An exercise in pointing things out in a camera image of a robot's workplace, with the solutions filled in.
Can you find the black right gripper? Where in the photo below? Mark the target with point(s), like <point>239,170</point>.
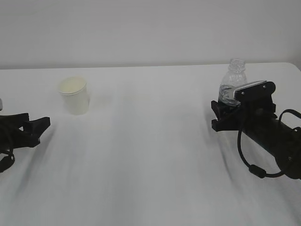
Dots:
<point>254,114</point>

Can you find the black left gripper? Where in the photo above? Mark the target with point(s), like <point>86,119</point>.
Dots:
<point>12,137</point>

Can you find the clear green-label water bottle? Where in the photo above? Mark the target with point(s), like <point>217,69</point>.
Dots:
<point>234,77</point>

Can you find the white paper cup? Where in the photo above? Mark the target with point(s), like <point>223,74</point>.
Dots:
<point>73,91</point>

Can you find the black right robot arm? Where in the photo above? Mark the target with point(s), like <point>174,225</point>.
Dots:
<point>284,144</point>

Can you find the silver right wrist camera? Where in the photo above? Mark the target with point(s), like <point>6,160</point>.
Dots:
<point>253,91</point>

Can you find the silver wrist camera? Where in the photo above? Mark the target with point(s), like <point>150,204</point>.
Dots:
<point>253,91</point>
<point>1,105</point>

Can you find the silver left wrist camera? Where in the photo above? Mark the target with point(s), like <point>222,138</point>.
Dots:
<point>1,105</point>

